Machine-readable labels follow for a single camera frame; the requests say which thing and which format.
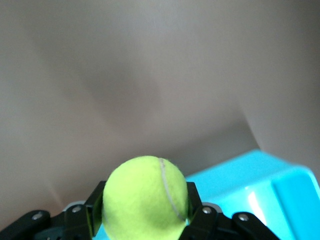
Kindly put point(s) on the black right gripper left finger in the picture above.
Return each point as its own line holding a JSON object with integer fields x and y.
{"x": 70, "y": 222}

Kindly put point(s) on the blue plastic bin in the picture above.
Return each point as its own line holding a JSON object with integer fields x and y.
{"x": 250, "y": 180}

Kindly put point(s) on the yellow-green tennis ball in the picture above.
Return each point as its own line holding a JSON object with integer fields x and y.
{"x": 142, "y": 200}

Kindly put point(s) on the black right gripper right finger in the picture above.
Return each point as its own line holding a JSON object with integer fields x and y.
{"x": 212, "y": 225}

